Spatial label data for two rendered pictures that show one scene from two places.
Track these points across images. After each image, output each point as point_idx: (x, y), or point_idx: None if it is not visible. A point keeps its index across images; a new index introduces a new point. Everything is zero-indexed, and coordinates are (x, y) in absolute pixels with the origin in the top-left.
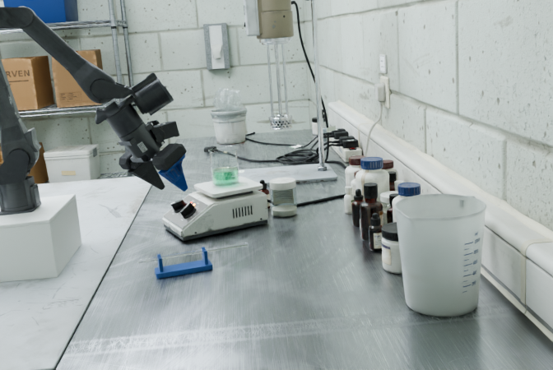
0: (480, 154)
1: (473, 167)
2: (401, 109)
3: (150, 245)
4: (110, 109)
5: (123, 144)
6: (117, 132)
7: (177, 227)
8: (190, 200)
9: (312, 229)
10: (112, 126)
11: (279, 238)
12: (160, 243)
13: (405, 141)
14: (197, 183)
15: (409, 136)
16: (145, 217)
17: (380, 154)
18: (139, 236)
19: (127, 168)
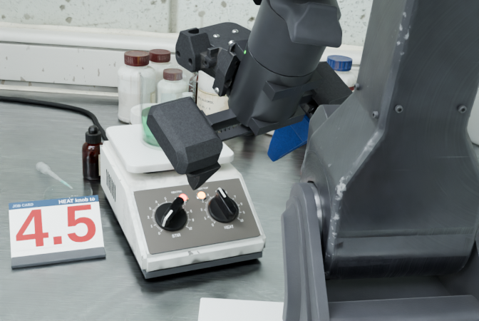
0: (368, 11)
1: (345, 27)
2: None
3: (264, 299)
4: (334, 2)
5: (288, 93)
6: (311, 64)
7: (237, 243)
8: (165, 195)
9: (249, 158)
10: (318, 48)
11: (281, 181)
12: (259, 286)
13: (75, 27)
14: (129, 162)
15: (98, 16)
16: (14, 311)
17: (16, 55)
18: (187, 316)
19: (212, 162)
